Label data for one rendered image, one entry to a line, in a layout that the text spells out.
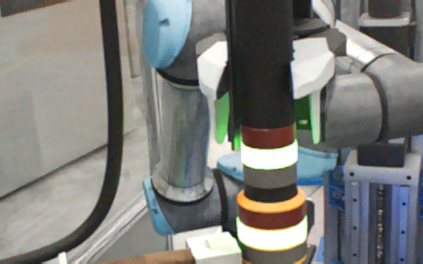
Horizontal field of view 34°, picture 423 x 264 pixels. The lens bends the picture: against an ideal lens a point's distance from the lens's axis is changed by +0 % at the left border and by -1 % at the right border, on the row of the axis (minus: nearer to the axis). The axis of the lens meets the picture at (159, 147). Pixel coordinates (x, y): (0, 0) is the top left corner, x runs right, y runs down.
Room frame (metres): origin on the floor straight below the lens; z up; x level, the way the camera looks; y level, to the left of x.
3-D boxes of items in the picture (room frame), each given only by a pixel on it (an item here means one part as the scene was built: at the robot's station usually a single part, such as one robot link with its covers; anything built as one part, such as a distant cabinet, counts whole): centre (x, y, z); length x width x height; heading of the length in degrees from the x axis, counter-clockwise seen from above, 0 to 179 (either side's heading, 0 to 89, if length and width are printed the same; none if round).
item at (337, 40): (0.46, -0.11, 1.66); 0.09 x 0.05 x 0.02; 173
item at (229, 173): (1.27, -0.16, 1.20); 0.13 x 0.12 x 0.14; 101
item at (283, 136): (0.40, -0.07, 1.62); 0.03 x 0.03 x 0.01
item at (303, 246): (0.40, -0.07, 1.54); 0.04 x 0.04 x 0.01
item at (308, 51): (0.41, -0.10, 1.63); 0.09 x 0.03 x 0.06; 173
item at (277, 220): (0.40, -0.07, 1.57); 0.04 x 0.04 x 0.01
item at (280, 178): (0.40, -0.07, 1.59); 0.03 x 0.03 x 0.01
